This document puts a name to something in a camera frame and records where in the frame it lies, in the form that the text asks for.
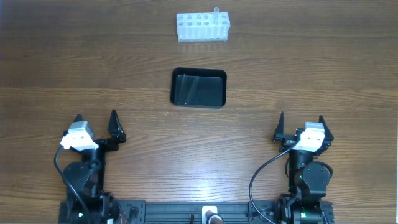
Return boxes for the mounting rail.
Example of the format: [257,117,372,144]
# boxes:
[58,200,335,224]

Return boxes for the black tray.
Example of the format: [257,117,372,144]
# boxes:
[170,67,228,109]

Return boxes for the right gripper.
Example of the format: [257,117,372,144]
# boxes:
[273,111,335,153]

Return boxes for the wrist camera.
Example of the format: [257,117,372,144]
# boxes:
[295,121,326,153]
[60,120,100,152]

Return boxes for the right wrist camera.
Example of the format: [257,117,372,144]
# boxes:
[295,121,326,153]

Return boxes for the white test tube rack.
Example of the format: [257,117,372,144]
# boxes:
[176,11,231,44]

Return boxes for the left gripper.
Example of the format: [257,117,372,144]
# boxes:
[73,108,127,153]

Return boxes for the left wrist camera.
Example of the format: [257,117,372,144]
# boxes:
[60,120,100,152]

